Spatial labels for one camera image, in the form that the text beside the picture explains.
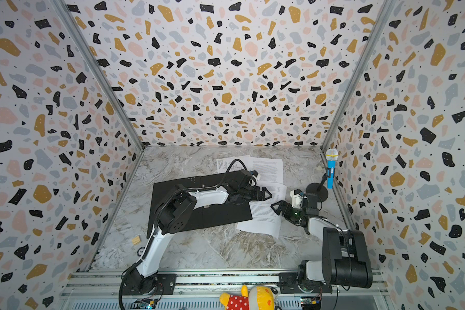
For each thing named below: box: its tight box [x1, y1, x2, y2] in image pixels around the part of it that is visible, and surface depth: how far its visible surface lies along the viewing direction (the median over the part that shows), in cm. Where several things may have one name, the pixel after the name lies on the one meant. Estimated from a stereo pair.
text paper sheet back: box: [249, 156, 284, 184], surface depth 115 cm
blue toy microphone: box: [324, 148, 340, 189], surface depth 86 cm
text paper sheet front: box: [236, 182, 288, 239], surface depth 92 cm
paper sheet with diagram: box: [216, 155, 254, 175], surface depth 116 cm
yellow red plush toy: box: [219, 284, 279, 310], surface depth 67 cm
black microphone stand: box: [305, 167, 332, 203], surface depth 102 cm
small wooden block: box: [131, 235, 141, 246], surface depth 85 cm
